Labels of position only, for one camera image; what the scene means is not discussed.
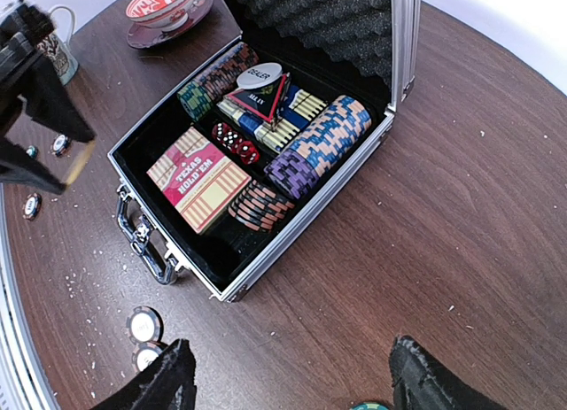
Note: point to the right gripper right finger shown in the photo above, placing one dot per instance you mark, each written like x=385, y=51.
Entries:
x=420, y=381

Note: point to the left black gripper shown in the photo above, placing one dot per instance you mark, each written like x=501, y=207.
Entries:
x=30, y=84

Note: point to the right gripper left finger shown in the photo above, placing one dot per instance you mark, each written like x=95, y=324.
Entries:
x=167, y=383

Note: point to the red Texas Hold'em card box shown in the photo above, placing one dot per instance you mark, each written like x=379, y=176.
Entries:
x=197, y=179

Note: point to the aluminium poker case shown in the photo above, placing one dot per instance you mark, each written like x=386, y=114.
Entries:
x=365, y=49

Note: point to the red die front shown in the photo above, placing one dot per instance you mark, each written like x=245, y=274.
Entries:
x=248, y=152

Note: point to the yellow round button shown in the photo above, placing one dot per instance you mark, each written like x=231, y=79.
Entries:
x=79, y=163

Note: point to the green poker chip front left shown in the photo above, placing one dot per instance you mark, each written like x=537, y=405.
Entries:
x=32, y=151

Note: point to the green poker chip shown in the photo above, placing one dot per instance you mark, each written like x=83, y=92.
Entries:
x=32, y=151
x=369, y=405

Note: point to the black poker chip left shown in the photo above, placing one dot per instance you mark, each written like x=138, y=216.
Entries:
x=60, y=145

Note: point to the black poker chip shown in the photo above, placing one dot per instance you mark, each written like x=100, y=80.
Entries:
x=32, y=206
x=60, y=145

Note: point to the green poker chip right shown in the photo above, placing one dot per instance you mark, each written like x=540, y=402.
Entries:
x=369, y=405

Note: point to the black poker chip front centre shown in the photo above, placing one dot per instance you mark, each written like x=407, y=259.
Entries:
x=32, y=206

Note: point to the red patterned bowl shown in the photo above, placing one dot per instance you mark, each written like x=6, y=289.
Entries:
x=164, y=15

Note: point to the brown chip stack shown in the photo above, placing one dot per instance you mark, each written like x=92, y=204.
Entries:
x=221, y=75

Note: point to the orange black chip stack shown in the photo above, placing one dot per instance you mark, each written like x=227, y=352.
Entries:
x=259, y=208

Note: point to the black triangular all-in button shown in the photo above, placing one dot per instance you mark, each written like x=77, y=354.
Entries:
x=264, y=103

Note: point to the white dealer button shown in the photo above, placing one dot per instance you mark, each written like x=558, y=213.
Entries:
x=259, y=76

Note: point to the purple chip stack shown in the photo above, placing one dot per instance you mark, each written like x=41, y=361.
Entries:
x=292, y=174

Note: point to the blue card deck box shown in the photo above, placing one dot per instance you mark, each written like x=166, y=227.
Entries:
x=292, y=116

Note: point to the aluminium front rail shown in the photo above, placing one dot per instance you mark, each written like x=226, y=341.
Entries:
x=24, y=384

